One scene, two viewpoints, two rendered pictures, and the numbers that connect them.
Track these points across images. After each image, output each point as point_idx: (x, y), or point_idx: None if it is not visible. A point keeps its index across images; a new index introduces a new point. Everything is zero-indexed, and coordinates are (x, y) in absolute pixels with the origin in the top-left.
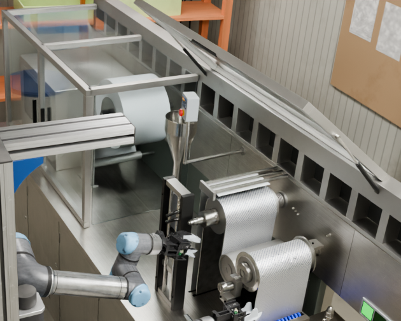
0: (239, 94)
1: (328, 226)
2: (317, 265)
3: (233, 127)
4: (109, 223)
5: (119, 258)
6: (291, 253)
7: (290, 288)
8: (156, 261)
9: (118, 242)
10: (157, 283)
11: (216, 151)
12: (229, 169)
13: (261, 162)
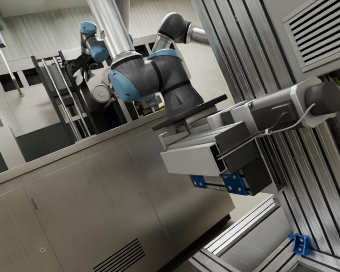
0: None
1: (101, 78)
2: (109, 100)
3: (1, 89)
4: None
5: (95, 37)
6: None
7: None
8: (62, 122)
9: (86, 26)
10: (73, 138)
11: None
12: (16, 116)
13: (41, 87)
